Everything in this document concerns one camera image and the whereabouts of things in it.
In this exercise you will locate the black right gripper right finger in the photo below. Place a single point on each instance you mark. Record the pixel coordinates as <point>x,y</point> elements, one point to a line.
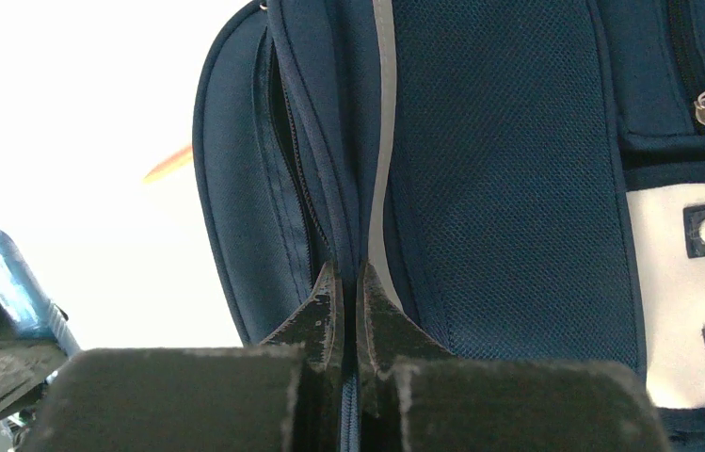
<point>418,396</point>

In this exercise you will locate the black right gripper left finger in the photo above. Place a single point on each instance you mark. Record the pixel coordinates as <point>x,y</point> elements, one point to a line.
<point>281,395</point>

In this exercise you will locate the navy blue student backpack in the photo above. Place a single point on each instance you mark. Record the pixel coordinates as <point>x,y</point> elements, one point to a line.
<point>526,177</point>

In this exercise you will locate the orange pen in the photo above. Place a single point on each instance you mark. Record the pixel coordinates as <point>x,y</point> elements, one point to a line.
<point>169,165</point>

